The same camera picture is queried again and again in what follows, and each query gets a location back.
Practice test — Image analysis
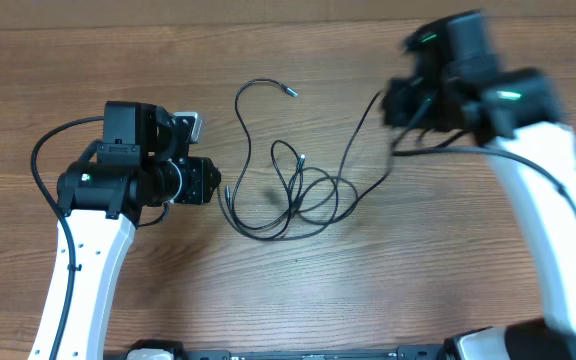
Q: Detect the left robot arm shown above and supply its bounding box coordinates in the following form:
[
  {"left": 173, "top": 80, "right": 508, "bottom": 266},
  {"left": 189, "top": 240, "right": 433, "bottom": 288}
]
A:
[{"left": 29, "top": 101, "right": 221, "bottom": 359}]

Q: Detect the black long usb cable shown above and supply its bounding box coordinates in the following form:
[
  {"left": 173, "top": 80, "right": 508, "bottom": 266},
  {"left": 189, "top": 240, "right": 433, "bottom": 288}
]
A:
[{"left": 216, "top": 78, "right": 300, "bottom": 241}]

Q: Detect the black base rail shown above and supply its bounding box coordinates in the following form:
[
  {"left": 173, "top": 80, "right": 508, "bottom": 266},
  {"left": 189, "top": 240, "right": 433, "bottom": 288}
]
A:
[{"left": 186, "top": 344, "right": 455, "bottom": 360}]

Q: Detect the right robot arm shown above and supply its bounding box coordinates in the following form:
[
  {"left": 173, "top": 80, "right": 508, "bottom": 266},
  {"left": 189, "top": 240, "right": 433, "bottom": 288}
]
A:
[{"left": 382, "top": 11, "right": 576, "bottom": 359}]

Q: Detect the black short usb cable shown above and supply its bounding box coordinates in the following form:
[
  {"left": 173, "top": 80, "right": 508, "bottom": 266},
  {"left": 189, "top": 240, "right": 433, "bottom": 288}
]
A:
[{"left": 269, "top": 89, "right": 394, "bottom": 236}]

